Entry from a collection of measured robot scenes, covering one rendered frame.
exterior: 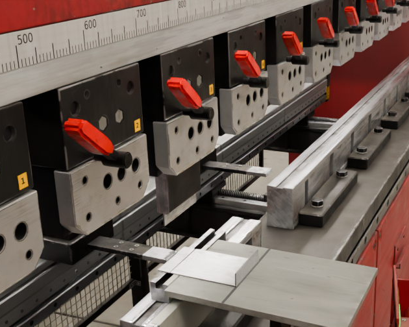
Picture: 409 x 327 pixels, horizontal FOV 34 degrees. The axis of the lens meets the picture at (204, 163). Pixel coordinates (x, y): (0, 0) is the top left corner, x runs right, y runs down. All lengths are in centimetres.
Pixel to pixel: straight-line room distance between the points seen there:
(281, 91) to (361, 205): 45
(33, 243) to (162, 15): 33
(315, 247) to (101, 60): 76
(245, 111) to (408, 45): 202
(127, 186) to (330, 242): 68
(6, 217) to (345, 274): 55
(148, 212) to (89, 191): 66
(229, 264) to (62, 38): 49
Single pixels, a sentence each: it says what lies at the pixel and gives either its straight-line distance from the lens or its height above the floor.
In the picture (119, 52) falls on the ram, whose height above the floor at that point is 136.
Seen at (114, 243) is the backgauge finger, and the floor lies 101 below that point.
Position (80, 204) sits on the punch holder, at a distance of 71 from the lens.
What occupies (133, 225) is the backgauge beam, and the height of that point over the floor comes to 94.
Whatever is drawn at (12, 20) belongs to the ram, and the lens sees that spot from 62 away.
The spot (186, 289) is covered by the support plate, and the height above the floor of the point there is 100.
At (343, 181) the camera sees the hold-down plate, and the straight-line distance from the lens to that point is 163.
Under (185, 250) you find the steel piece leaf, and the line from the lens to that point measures 106.
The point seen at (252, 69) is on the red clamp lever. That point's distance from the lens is 100.
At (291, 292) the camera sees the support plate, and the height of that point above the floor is 100.
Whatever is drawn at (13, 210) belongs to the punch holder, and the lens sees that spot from 63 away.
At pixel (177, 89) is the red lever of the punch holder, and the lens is 80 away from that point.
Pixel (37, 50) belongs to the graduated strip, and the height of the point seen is 138.
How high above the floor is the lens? 147
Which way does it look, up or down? 19 degrees down
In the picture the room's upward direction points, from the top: 2 degrees counter-clockwise
